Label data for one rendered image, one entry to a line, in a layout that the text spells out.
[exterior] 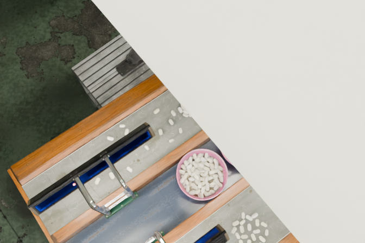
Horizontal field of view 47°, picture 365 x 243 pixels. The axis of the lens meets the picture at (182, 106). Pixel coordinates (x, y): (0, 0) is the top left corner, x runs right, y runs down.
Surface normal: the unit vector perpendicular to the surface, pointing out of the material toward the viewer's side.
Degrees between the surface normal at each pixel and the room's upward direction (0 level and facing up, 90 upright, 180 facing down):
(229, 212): 0
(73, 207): 0
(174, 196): 0
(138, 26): 90
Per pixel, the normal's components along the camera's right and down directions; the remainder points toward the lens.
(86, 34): 0.02, -0.32
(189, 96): -0.77, 0.60
